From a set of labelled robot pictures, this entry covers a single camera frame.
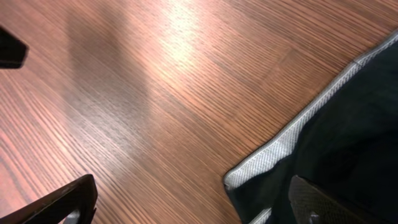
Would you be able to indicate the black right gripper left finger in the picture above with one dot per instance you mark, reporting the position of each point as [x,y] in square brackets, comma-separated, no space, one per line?
[73,203]

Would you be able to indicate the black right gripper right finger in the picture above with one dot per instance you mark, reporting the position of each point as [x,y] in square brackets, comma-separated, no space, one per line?
[313,205]

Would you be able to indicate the black shorts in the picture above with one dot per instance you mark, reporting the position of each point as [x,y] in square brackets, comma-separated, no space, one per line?
[344,141]

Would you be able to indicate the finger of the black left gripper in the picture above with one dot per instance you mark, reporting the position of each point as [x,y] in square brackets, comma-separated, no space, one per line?
[13,51]

